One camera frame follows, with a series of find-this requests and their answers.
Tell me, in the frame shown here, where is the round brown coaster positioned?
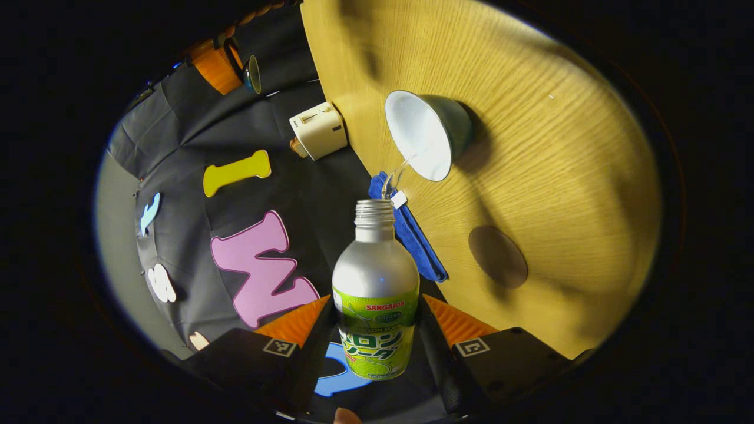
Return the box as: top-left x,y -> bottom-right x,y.
468,225 -> 530,290

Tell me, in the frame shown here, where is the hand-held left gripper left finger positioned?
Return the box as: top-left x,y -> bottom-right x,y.
159,294 -> 340,418

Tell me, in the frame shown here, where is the silver green label water bottle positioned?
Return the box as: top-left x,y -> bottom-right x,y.
332,199 -> 421,381

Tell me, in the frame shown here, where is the clear water stream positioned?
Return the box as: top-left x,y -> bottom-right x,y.
381,152 -> 418,202

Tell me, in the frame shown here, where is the teal teacup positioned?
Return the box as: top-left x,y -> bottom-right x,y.
385,90 -> 475,183

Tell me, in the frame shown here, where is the teal teacup lid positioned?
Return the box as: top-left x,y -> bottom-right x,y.
242,54 -> 263,95

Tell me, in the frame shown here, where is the black backdrop cloth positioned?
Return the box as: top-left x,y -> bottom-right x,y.
97,0 -> 451,422

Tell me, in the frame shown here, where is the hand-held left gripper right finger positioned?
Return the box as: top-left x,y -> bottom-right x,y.
415,294 -> 596,415

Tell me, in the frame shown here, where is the blue folded towel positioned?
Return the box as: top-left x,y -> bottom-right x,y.
368,171 -> 449,283

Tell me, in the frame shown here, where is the white toaster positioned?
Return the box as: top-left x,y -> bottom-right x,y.
288,101 -> 349,161

